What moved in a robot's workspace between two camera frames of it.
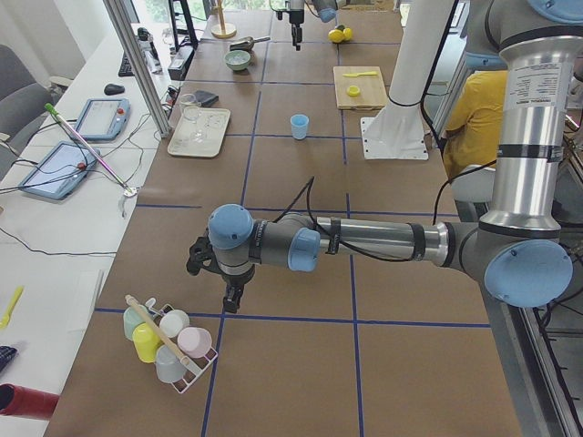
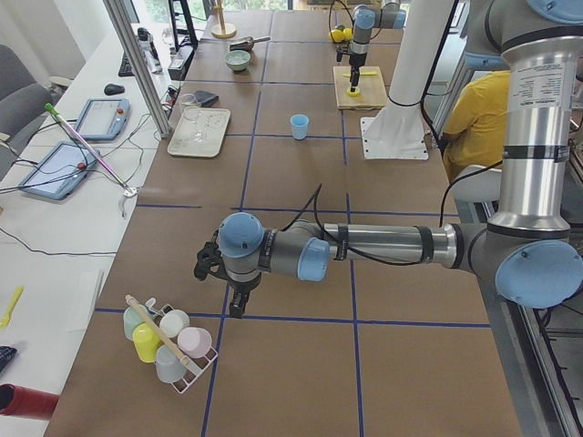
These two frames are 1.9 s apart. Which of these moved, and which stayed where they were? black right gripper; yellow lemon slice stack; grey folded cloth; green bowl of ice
Moved: black right gripper
Stayed: green bowl of ice; yellow lemon slice stack; grey folded cloth
